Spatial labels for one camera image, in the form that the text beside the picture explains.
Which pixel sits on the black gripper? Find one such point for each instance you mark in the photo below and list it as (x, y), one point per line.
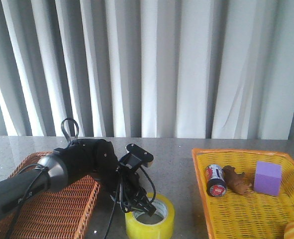
(127, 188)

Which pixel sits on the yellow packing tape roll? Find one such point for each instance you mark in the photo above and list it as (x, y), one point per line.
(140, 225)

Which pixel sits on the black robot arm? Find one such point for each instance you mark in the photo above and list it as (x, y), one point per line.
(83, 157)

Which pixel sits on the small red-lidded can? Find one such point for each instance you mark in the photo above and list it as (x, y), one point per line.
(216, 186)

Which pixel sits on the brown wicker basket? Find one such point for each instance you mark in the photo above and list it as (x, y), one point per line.
(52, 215)

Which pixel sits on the brown ginger root toy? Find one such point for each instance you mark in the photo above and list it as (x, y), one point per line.
(235, 181)

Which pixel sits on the yellow plastic basket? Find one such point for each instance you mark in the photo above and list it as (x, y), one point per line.
(256, 215)

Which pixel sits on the purple foam cube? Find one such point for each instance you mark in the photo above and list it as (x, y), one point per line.
(267, 178)

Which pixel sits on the white pleated curtain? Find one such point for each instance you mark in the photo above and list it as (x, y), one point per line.
(219, 69)

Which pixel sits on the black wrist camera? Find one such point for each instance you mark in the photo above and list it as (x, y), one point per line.
(136, 157)

